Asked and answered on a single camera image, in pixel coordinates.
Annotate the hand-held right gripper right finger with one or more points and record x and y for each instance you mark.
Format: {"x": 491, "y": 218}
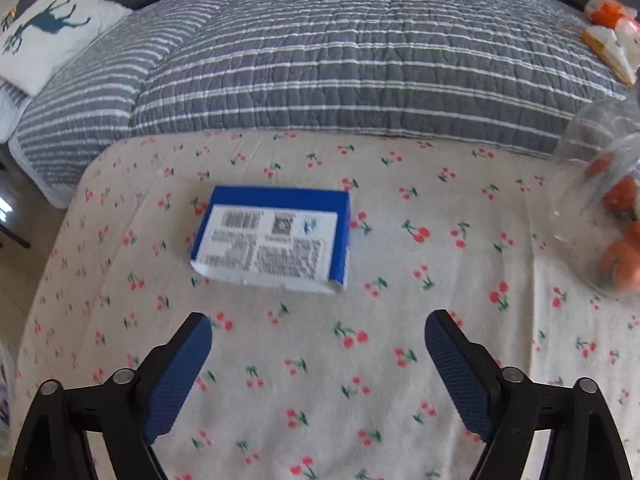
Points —
{"x": 460, "y": 375}

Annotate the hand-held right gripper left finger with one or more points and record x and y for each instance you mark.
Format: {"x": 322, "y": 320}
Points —
{"x": 175, "y": 380}

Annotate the blue white cardboard box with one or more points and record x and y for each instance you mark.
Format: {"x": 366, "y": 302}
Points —
{"x": 270, "y": 240}

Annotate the white plastic bin blue marks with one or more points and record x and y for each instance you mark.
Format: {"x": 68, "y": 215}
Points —
{"x": 4, "y": 390}

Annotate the cherry print tablecloth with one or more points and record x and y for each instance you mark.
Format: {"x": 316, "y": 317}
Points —
{"x": 325, "y": 385}

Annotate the clear plastic bag with oranges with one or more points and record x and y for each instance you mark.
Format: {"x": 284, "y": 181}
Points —
{"x": 580, "y": 210}

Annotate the grey striped quilt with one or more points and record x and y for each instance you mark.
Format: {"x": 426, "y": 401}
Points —
{"x": 350, "y": 70}

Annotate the orange white packet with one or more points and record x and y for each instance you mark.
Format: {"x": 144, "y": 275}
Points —
{"x": 610, "y": 10}
{"x": 612, "y": 52}

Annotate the white deer print pillow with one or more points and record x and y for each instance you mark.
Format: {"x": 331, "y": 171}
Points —
{"x": 45, "y": 45}

